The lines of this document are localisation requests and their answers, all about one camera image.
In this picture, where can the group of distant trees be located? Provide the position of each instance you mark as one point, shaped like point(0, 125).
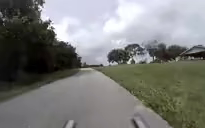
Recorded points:
point(118, 56)

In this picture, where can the grey paved path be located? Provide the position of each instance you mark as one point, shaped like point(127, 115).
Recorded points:
point(86, 96)

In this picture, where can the robot's own part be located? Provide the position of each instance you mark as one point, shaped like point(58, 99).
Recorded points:
point(139, 122)
point(69, 124)

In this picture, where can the green grass field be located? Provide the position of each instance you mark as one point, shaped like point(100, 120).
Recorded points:
point(170, 83)

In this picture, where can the wood of dark trees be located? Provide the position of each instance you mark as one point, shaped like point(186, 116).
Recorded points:
point(23, 50)

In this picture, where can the grass verge strip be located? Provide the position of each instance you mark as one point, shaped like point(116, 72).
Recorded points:
point(23, 85)

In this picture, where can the low building with porch roof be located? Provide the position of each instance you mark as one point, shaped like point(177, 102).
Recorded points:
point(198, 50)

